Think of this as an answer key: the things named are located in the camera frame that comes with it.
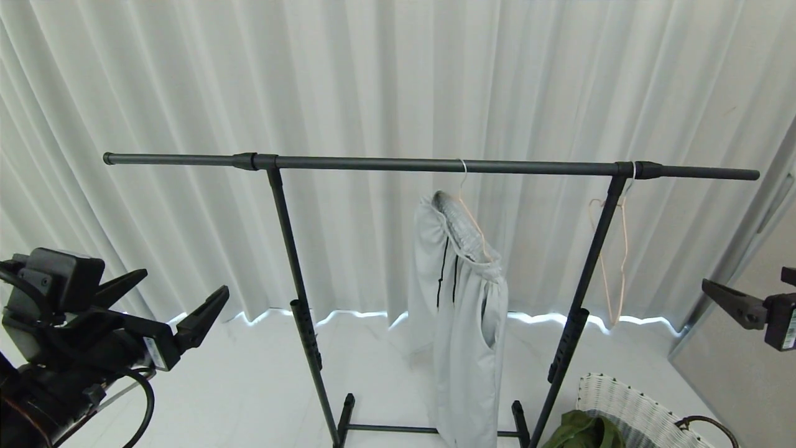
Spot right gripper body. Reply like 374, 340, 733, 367
764, 292, 796, 352

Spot white laundry basket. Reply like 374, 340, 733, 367
575, 372, 741, 448

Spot black clothes rack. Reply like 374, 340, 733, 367
103, 151, 761, 448

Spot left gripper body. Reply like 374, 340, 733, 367
44, 310, 182, 381

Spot pale grey shorts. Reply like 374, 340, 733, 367
407, 190, 509, 448

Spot black cable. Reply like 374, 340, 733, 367
0, 260, 155, 448

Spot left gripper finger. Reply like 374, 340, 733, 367
93, 269, 149, 310
171, 285, 229, 357

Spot green long-sleeved shirt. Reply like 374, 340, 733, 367
541, 409, 626, 448

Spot pink clothes hanger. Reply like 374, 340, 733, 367
457, 159, 495, 262
588, 177, 636, 329

